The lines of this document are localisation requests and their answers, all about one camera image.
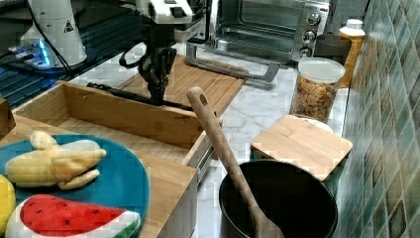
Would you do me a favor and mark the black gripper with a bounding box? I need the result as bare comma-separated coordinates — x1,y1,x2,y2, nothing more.
139,23,175,105

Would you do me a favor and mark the wooden drawer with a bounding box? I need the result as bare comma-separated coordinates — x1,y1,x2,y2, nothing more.
14,82,213,178

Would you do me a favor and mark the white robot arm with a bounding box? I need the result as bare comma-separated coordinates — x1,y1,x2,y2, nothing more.
136,0,208,105

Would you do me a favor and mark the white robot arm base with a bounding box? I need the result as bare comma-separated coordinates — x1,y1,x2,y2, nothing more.
9,0,93,70

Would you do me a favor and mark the wooden cutting board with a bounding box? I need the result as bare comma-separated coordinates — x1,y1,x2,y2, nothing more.
118,56,246,119

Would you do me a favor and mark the silver toaster oven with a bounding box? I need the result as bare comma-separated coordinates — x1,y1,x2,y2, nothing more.
186,0,333,82

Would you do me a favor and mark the blue plate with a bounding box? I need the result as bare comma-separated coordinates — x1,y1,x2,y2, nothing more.
0,134,151,238

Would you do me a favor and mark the plush peeled banana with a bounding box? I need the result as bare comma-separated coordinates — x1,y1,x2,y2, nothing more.
5,131,107,190

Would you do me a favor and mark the teal canister with wooden lid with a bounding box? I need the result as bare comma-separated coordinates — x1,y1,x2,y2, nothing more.
250,115,353,194

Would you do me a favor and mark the clear jar of colourful cereal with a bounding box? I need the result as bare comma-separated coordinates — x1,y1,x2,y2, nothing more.
290,58,345,123

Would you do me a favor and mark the plush watermelon slice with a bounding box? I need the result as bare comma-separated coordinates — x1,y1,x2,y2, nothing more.
5,194,141,238

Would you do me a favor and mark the wooden spoon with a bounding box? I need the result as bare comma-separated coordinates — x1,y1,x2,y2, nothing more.
187,86,285,238

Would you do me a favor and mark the black utensil holder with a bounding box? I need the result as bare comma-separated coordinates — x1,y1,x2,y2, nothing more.
219,160,338,238

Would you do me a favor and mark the yellow plush fruit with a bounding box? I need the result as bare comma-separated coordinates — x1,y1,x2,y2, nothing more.
0,175,16,236

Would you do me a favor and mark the orange bottle with white cap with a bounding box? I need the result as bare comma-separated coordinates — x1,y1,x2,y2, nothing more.
339,19,366,88

